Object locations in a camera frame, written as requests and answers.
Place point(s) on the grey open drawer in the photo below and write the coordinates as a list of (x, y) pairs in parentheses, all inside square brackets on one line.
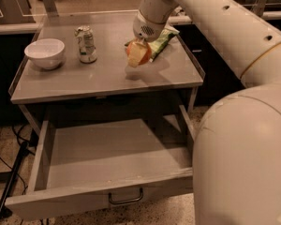
[(79, 162)]

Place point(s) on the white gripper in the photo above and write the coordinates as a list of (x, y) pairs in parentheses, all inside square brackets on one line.
[(145, 29)]

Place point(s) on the black floor bar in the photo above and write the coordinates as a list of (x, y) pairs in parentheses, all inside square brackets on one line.
[(11, 178)]

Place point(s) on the white ceramic bowl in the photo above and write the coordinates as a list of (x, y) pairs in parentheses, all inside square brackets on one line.
[(47, 53)]

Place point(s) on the grey counter cabinet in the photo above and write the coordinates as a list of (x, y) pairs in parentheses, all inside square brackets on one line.
[(109, 74)]

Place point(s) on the orange fruit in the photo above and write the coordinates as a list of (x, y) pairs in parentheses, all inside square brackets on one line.
[(138, 53)]

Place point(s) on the black drawer handle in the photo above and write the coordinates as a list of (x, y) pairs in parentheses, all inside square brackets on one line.
[(126, 196)]

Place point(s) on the green chip bag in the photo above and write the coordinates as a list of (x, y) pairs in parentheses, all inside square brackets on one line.
[(161, 43)]

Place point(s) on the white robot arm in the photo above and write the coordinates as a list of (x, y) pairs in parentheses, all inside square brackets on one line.
[(237, 150)]

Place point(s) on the white green soda can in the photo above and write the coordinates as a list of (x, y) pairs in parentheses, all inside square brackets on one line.
[(86, 44)]

